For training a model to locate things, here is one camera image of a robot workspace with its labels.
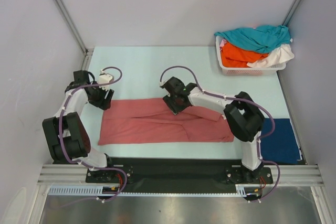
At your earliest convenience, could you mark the pink polo shirt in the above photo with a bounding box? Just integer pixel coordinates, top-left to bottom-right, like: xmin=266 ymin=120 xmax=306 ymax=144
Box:
xmin=98 ymin=98 xmax=234 ymax=145

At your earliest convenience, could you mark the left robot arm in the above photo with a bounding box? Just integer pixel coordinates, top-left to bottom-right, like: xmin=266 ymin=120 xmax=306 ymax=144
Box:
xmin=42 ymin=70 xmax=116 ymax=182

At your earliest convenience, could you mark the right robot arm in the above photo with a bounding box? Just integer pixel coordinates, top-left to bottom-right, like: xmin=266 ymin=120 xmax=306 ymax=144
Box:
xmin=160 ymin=77 xmax=265 ymax=183

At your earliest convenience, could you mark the orange t shirt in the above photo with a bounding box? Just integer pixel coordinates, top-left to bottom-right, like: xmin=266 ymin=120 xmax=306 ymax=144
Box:
xmin=219 ymin=42 xmax=268 ymax=68

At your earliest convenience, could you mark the white plastic laundry basket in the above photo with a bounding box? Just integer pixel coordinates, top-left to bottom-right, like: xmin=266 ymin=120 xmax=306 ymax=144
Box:
xmin=215 ymin=36 xmax=286 ymax=76

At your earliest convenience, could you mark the teal t shirt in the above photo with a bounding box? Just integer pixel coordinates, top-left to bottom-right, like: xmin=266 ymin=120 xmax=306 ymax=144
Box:
xmin=214 ymin=25 xmax=292 ymax=54

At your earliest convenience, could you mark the folded navy blue shirt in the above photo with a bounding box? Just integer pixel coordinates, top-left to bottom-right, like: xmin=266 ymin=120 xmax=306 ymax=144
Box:
xmin=260 ymin=119 xmax=302 ymax=165

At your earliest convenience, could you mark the white t shirt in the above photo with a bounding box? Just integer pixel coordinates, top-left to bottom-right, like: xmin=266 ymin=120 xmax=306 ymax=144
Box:
xmin=247 ymin=44 xmax=295 ymax=68

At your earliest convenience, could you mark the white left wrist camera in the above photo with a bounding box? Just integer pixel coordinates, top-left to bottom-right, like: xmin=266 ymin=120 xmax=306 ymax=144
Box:
xmin=97 ymin=70 xmax=114 ymax=90

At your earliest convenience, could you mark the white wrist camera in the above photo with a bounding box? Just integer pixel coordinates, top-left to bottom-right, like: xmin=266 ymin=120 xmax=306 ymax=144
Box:
xmin=97 ymin=70 xmax=114 ymax=90
xmin=159 ymin=81 xmax=165 ymax=88

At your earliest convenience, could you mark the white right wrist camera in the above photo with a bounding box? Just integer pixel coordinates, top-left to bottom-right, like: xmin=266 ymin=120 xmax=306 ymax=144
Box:
xmin=159 ymin=81 xmax=165 ymax=88

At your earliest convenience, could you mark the aluminium frame post left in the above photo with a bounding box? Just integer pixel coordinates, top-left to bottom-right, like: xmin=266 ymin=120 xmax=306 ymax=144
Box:
xmin=53 ymin=0 xmax=88 ymax=56

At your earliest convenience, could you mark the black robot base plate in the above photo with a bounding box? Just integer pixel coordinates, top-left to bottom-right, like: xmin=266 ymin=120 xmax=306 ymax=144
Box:
xmin=84 ymin=157 xmax=276 ymax=194

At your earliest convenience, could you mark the aluminium frame rail front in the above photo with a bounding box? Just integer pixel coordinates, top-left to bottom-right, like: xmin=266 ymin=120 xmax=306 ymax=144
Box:
xmin=37 ymin=164 xmax=324 ymax=187

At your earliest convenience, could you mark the white slotted cable duct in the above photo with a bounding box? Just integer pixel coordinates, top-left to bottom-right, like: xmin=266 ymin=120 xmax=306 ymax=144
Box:
xmin=48 ymin=185 xmax=261 ymax=199

